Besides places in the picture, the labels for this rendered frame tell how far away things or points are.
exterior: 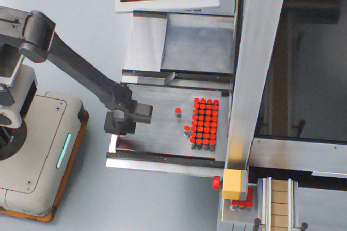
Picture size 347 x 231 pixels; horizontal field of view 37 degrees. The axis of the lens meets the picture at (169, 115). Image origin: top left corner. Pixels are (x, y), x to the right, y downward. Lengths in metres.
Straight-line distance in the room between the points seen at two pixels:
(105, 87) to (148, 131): 0.39
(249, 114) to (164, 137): 0.54
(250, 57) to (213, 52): 0.87
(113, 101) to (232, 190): 0.44
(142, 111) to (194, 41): 0.52
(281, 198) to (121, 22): 1.88
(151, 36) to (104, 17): 1.27
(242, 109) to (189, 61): 0.69
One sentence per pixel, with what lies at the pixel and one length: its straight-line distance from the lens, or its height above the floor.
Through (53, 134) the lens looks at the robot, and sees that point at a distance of 2.55.
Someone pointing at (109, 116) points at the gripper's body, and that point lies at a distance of 1.70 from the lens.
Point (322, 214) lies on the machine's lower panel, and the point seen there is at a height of 0.63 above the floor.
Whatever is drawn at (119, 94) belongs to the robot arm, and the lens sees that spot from 1.50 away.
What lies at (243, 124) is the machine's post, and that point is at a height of 1.28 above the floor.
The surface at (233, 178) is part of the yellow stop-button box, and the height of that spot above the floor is 1.03.
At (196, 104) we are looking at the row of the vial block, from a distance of 1.78.
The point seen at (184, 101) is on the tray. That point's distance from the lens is 1.84.
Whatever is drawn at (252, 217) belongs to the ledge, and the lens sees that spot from 1.68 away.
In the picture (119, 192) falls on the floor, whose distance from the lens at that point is 2.66.
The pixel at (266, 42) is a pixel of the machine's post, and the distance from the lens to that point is 1.06.
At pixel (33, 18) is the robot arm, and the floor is 1.52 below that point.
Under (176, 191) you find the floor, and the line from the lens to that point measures 2.64.
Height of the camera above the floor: 2.47
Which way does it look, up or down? 61 degrees down
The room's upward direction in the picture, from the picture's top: 5 degrees counter-clockwise
